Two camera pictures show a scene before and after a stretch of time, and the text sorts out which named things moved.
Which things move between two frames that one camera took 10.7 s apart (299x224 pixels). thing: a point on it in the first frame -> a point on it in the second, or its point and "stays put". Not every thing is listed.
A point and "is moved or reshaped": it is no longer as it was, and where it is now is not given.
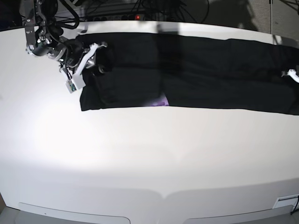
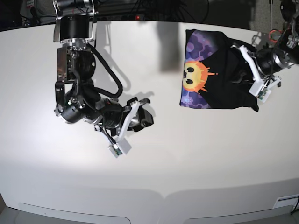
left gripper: [68, 50] -> [113, 115]
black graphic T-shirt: [151, 69] is moved or reshaped
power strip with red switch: [121, 17] stays put
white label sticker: [285, 201] stays put
